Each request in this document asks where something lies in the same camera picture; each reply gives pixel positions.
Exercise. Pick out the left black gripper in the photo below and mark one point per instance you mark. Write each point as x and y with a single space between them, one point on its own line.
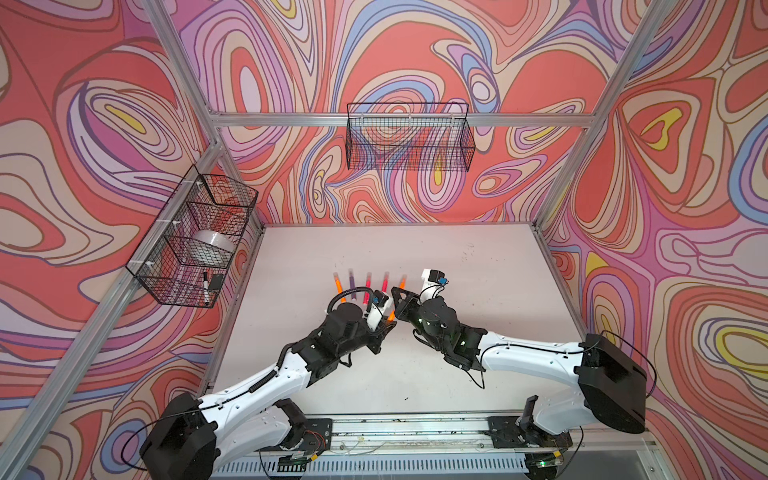
378 334

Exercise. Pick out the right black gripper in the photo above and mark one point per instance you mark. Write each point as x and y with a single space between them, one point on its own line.
403 308

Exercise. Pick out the orange highlighter top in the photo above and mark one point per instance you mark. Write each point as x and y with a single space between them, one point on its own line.
338 283

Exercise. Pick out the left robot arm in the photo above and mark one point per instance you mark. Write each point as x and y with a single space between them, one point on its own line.
196 435

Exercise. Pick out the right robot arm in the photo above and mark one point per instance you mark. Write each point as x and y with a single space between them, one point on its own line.
600 383

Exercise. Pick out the black marker in basket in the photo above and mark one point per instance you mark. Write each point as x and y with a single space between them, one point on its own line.
205 289

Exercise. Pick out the white tape roll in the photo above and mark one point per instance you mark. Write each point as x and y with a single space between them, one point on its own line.
217 242

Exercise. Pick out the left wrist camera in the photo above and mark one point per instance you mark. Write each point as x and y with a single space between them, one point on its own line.
378 303

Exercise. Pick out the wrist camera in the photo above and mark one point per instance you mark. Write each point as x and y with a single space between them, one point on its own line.
434 282
378 303

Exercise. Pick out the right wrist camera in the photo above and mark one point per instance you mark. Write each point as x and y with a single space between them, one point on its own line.
434 282

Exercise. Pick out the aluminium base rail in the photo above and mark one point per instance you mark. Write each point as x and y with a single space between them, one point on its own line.
407 433

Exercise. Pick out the left black wire basket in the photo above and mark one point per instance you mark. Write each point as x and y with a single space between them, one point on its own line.
187 264

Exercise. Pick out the black wire basket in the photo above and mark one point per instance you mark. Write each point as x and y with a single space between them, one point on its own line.
187 264
409 136

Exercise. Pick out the back black wire basket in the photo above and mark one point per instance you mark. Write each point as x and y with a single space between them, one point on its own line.
409 136

